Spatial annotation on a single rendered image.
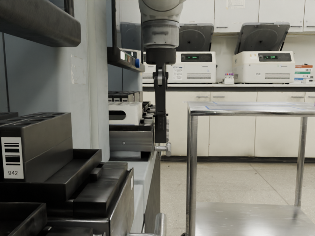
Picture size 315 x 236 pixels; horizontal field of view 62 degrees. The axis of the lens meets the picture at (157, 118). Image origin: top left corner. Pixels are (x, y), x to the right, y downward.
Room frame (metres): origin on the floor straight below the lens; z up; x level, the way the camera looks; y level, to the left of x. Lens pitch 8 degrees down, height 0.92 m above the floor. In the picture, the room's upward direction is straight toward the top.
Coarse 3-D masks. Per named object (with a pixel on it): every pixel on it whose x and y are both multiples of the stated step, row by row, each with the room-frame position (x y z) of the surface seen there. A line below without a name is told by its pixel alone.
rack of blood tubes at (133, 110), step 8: (112, 104) 0.63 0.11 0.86; (120, 104) 0.63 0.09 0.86; (128, 104) 0.64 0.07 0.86; (136, 104) 0.63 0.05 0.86; (128, 112) 0.62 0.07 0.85; (136, 112) 0.62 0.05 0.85; (112, 120) 0.63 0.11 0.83; (120, 120) 0.63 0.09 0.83; (128, 120) 0.62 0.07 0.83; (136, 120) 0.62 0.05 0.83
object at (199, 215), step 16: (192, 112) 0.93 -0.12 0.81; (208, 112) 0.93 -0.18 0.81; (224, 112) 0.92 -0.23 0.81; (240, 112) 0.92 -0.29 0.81; (256, 112) 0.91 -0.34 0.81; (272, 112) 0.91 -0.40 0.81; (288, 112) 0.90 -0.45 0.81; (304, 112) 0.90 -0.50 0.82; (192, 128) 0.93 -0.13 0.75; (304, 128) 1.30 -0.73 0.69; (192, 144) 0.93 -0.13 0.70; (304, 144) 1.30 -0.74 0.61; (192, 160) 0.93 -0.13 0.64; (192, 176) 0.93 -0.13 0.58; (192, 192) 0.93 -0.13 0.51; (192, 208) 0.93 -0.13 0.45; (208, 208) 1.27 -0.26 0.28; (224, 208) 1.27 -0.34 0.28; (240, 208) 1.27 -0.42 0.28; (256, 208) 1.27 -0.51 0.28; (272, 208) 1.27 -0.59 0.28; (288, 208) 1.27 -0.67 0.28; (192, 224) 0.93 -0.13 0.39; (208, 224) 1.12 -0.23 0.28; (224, 224) 1.12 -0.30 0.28; (240, 224) 1.12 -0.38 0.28; (256, 224) 1.12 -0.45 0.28; (272, 224) 1.12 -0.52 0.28; (288, 224) 1.12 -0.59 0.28; (304, 224) 1.12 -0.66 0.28
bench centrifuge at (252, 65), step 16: (240, 32) 3.17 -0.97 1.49; (256, 32) 3.16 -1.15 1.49; (272, 32) 3.15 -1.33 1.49; (240, 48) 3.37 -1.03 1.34; (256, 48) 3.36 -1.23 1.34; (272, 48) 3.35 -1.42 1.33; (240, 64) 3.07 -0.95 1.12; (256, 64) 2.92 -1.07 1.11; (272, 64) 2.91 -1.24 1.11; (288, 64) 2.90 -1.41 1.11; (240, 80) 3.05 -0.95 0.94; (256, 80) 2.92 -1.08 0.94; (272, 80) 2.91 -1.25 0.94; (288, 80) 2.90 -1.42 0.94
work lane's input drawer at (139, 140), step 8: (144, 120) 0.70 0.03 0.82; (152, 120) 0.70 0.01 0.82; (112, 128) 0.62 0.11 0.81; (120, 128) 0.62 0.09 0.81; (128, 128) 0.62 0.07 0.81; (136, 128) 0.62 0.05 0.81; (144, 128) 0.61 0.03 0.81; (152, 128) 0.65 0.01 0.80; (112, 136) 0.61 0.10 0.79; (120, 136) 0.61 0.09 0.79; (128, 136) 0.61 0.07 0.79; (136, 136) 0.61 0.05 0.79; (144, 136) 0.60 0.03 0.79; (152, 136) 0.60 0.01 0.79; (112, 144) 0.61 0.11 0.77; (120, 144) 0.61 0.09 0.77; (128, 144) 0.61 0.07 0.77; (136, 144) 0.61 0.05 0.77; (144, 144) 0.60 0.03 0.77; (152, 144) 0.60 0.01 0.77; (168, 144) 0.69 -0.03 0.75; (152, 152) 0.60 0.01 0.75; (168, 152) 0.62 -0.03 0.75
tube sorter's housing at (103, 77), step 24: (96, 0) 0.51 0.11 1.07; (96, 24) 0.51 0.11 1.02; (96, 48) 0.50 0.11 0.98; (96, 72) 0.50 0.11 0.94; (120, 72) 1.21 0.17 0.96; (96, 96) 0.49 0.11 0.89; (96, 120) 0.49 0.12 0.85; (96, 144) 0.49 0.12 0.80; (144, 168) 0.55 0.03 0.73; (144, 192) 0.48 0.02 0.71; (144, 216) 0.49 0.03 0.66
